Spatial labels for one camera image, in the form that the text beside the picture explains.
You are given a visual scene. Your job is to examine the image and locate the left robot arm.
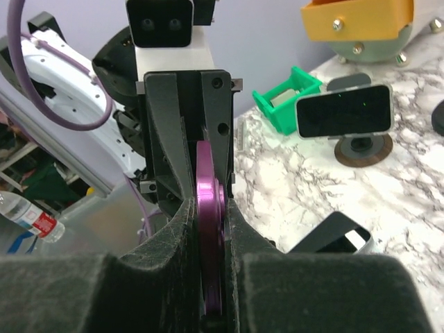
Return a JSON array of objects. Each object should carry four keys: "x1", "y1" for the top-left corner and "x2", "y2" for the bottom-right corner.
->
[{"x1": 9, "y1": 12, "x2": 241, "y2": 223}]

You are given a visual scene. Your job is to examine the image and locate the clear plastic water bottle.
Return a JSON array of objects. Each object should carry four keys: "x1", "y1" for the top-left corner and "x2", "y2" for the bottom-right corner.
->
[{"x1": 1, "y1": 191, "x2": 65, "y2": 243}]

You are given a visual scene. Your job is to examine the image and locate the green plastic bin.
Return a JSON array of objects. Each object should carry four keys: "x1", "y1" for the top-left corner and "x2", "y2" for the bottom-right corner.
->
[{"x1": 252, "y1": 67, "x2": 323, "y2": 135}]

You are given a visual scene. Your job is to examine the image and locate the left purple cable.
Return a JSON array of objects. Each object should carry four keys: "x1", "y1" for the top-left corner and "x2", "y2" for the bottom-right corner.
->
[{"x1": 6, "y1": 0, "x2": 153, "y2": 244}]

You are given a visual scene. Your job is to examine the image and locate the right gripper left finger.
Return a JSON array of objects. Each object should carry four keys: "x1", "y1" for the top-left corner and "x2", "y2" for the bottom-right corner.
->
[{"x1": 1, "y1": 199, "x2": 200, "y2": 332}]

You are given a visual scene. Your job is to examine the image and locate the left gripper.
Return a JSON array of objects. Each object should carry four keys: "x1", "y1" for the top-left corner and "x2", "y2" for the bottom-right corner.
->
[{"x1": 139, "y1": 69, "x2": 238, "y2": 218}]

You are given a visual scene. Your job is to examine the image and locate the grey green bottom drawer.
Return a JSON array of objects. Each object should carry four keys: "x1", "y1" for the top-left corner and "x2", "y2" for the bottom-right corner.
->
[{"x1": 327, "y1": 24, "x2": 413, "y2": 67}]

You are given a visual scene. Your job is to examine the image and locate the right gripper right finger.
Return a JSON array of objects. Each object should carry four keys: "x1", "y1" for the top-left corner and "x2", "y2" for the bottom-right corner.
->
[{"x1": 225, "y1": 200, "x2": 433, "y2": 332}]

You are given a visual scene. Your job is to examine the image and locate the grey black phone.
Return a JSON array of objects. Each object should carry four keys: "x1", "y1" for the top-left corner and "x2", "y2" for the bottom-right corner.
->
[{"x1": 289, "y1": 212, "x2": 374, "y2": 254}]

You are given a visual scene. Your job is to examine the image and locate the beige drawer cabinet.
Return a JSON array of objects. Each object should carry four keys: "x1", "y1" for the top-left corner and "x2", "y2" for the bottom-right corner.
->
[{"x1": 409, "y1": 0, "x2": 443, "y2": 41}]

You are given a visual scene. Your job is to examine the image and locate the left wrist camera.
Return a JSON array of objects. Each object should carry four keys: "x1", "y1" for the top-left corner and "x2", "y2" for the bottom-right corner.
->
[{"x1": 126, "y1": 0, "x2": 215, "y2": 82}]

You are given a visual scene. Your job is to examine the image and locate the yellow lower drawer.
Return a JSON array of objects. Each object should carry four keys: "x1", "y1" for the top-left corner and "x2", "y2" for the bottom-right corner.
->
[{"x1": 300, "y1": 0, "x2": 413, "y2": 42}]

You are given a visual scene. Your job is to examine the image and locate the brown base phone stand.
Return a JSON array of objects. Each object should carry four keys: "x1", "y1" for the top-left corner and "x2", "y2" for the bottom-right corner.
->
[{"x1": 326, "y1": 72, "x2": 393, "y2": 168}]

